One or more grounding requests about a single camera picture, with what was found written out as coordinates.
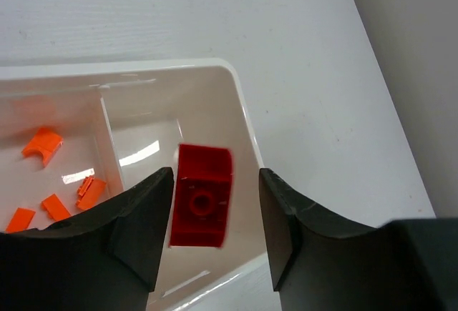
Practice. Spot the white three-compartment plastic container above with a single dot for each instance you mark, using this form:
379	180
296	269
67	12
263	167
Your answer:
121	122

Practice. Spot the orange lego piece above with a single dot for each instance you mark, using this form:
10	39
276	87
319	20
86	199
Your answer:
45	143
20	220
55	208
89	192

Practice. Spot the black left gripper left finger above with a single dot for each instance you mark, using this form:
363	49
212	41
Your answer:
136	221

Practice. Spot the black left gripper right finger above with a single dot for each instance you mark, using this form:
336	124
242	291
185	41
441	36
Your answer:
286	214

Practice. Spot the red lego with flower sticker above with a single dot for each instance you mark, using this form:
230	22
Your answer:
202	196

